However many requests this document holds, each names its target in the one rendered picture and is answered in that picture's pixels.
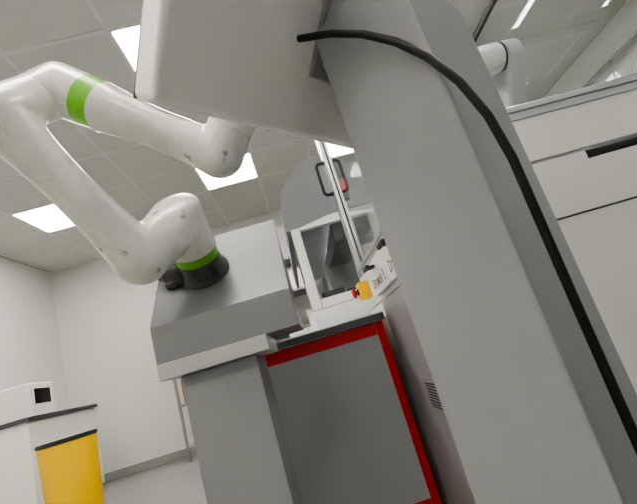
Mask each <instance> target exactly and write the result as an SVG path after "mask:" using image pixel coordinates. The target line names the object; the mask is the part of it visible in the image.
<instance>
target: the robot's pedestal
mask: <svg viewBox="0 0 637 504"><path fill-rule="evenodd" d="M275 352H278V347H277V343H276V340H275V339H274V338H272V337H270V336H268V335H267V334H262V335H259V336H255V337H252V338H248V339H245V340H242V341H238V342H235V343H232V344H228V345H225V346H221V347H218V348H215V349H211V350H208V351H205V352H201V353H198V354H194V355H191V356H188V357H184V358H181V359H178V360H174V361H171V362H167V363H164V364H161V365H157V373H158V378H159V381H160V382H162V381H169V380H176V379H181V380H182V385H183V390H184V395H185V400H186V405H187V409H188V414H189V419H190V424H191V429H192V434H193V439H194V443H195V448H196V453H197V458H198V463H199V468H200V473H201V478H202V482H203V487H204V492H205V497H206V502H207V504H303V502H302V498H301V494H300V490H299V487H298V483H297V479H296V475H295V471H294V467H293V463H292V459H291V455H290V451H289V447H288V444H287V440H286V436H285V432H284V428H283V424H282V420H281V416H280V412H279V408H278V405H277V401H276V397H275V393H274V389H273V385H272V381H271V377H270V373H269V369H268V365H267V362H266V358H265V355H268V354H271V353H275Z"/></svg>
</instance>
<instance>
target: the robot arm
mask: <svg viewBox="0 0 637 504"><path fill-rule="evenodd" d="M60 119H65V120H68V121H71V122H74V123H76V124H79V125H82V126H85V127H88V128H90V129H92V130H93V131H95V132H100V133H104V134H108V135H112V136H116V137H120V138H123V139H126V140H130V141H133V142H136V143H139V144H142V145H144V146H147V147H150V148H152V149H155V150H157V151H160V152H162V153H165V154H167V155H169V156H172V157H174V158H176V159H178V160H181V161H183V162H185V163H187V164H188V165H190V166H192V167H194V168H196V169H198V170H200V171H201V172H203V173H205V174H207V175H208V176H210V177H213V178H218V179H223V178H228V177H231V176H233V175H234V174H235V173H237V172H238V171H239V169H240V168H241V166H242V164H243V161H244V157H245V154H246V151H247V148H248V145H249V142H250V139H251V137H252V134H253V132H254V130H255V128H256V127H253V126H248V125H244V124H240V123H235V122H231V121H226V120H222V119H218V118H213V117H209V118H208V121H207V123H206V124H200V123H197V122H195V121H193V120H191V119H188V118H185V117H182V116H179V115H177V114H174V113H171V112H169V111H166V110H164V109H162V108H159V107H157V106H155V105H152V104H150V103H147V102H143V101H141V100H139V99H136V98H133V95H132V94H130V93H128V92H127V91H125V90H123V89H121V88H119V87H118V86H116V85H114V84H113V83H111V82H109V81H103V80H101V79H99V78H97V77H95V76H93V75H90V74H88V73H86V72H84V71H81V70H79V69H77V68H74V67H72V66H70V65H67V64H65V63H61V62H56V61H49V62H44V63H41V64H39V65H37V66H35V67H33V68H31V69H29V70H27V71H25V72H23V73H21V74H19V75H17V76H14V77H11V78H8V79H5V80H2V81H0V158H1V159H3V160H4V161H5V162H6V163H8V164H9V165H10V166H11V167H13V168H14V169H15V170H16V171H17V172H19V173H20V174H21V175H22V176H23V177H24V178H26V179H27V180H28V181H29V182H30V183H31V184H32V185H34V186H35V187H36V188H37V189H38V190H39V191H40V192H41V193H42V194H43V195H45V196H46V197H47V198H48V199H49V200H50V201H51V202H52V203H53V204H54V205H55V206H56V207H57V208H58V209H59V210H60V211H61V212H62V213H63V214H64V215H65V216H66V217H67V218H68V219H69V220H70V221H71V222H72V223H73V224H74V225H75V226H76V227H77V228H78V229H79V230H80V232H81V233H82V234H83V235H84V236H85V237H86V238H87V239H88V240H89V241H90V243H91V244H92V245H93V246H94V247H95V248H96V250H97V251H98V252H99V253H100V255H101V256H102V257H103V258H104V259H105V261H106V262H107V263H108V264H109V266H110V267H111V268H112V270H113V271H114V272H115V273H116V275H117V276H118V277H119V278H120V279H122V280H123V281H125V282H127V283H129V284H133V285H147V284H150V283H153V282H155V281H156V280H158V281H160V282H165V287H166V289H167V290H173V289H175V288H177V287H178V286H179V285H182V286H183V287H184V288H186V289H190V290H198V289H203V288H206V287H209V286H211V285H213V284H215V283H217V282H218V281H220V280H221V279H222V278H223V277H224V276H225V275H226V274H227V272H228V270H229V263H228V260H227V258H226V257H225V256H223V255H222V254H220V252H219V251H218V249H217V246H216V240H215V238H214V235H213V233H212V231H211V228H210V226H209V223H208V221H207V218H206V216H205V214H204V211H203V209H202V207H201V205H200V202H199V200H198V199H197V197H195V196H194V195H192V194H189V193H178V194H173V195H170V196H168V197H166V198H164V199H162V200H160V201H159V202H158V203H156V204H155V205H154V206H153V208H152V209H151V210H150V211H149V213H148V214H147V215H146V216H145V218H143V219H142V220H141V221H137V220H136V219H135V218H134V217H133V216H132V215H130V214H129V213H128V212H127V211H126V210H125V209H124V208H122V207H121V206H120V205H119V204H118V203H117V202H116V201H115V200H114V199H112V198H111V197H110V196H109V195H108V194H107V193H106V192H105V191H104V190H103V189H102V188H101V187H100V186H99V185H98V184H97V183H96V182H95V181H94V180H93V179H92V178H91V177H90V176H89V175H88V174H87V173H86V172H85V171H84V170H83V169H82V168H81V167H80V166H79V165H78V163H77V162H76V161H75V160H74V159H73V158H72V157H71V156H70V155H69V154H68V152H67V151H66V150H65V149H64V148H63V147H62V146H61V144H60V143H59V142H58V141H57V140H56V139H55V137H54V136H53V135H52V134H51V133H50V131H49V130H48V129H47V125H48V124H50V123H52V122H54V121H57V120H60Z"/></svg>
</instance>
